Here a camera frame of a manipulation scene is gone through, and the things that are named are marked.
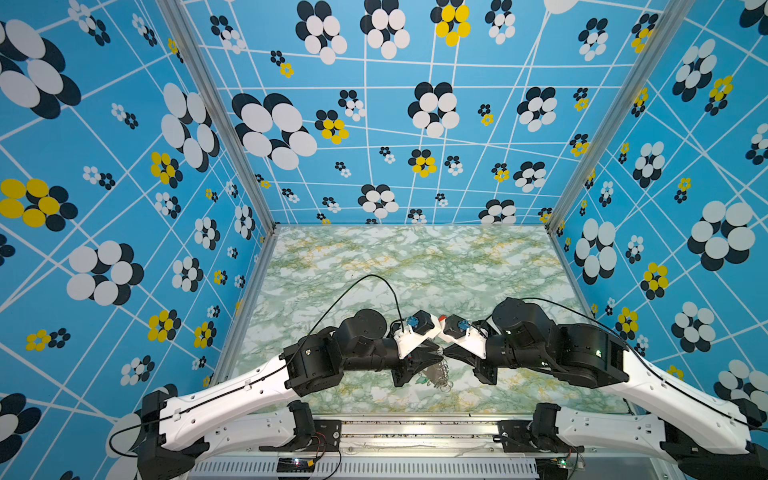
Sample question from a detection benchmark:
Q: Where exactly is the aluminium corner post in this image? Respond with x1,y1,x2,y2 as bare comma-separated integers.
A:
157,0,276,238
546,0,695,238

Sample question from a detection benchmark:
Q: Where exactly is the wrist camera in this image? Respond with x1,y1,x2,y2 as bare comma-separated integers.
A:
438,315,487,358
390,310,442,360

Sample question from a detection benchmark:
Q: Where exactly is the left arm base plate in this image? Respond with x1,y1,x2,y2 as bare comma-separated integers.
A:
259,419,343,453

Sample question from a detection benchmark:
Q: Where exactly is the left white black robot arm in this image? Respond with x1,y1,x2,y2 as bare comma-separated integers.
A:
135,309,443,479

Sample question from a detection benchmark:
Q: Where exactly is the left aluminium corner post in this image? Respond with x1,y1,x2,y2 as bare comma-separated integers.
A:
157,0,276,238

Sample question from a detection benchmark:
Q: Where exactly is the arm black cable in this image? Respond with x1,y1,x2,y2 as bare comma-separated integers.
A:
515,296,768,434
107,274,404,460

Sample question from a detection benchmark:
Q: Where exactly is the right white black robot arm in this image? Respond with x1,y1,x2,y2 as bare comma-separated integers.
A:
439,298,767,479

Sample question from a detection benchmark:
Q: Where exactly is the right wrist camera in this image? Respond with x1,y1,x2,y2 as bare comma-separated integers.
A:
438,315,487,358

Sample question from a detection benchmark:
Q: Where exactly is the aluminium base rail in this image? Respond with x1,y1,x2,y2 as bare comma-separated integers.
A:
185,415,684,479

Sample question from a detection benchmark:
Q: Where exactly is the right aluminium corner post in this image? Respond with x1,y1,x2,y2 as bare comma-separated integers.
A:
546,0,695,238

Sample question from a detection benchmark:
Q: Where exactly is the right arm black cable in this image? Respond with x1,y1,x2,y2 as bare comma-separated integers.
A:
515,296,768,434

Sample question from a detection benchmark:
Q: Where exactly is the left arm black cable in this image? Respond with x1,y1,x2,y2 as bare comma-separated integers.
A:
107,274,404,460

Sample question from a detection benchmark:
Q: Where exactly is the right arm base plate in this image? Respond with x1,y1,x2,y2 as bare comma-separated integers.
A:
493,420,585,454

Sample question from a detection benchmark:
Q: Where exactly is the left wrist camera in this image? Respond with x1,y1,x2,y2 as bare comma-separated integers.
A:
390,310,442,360

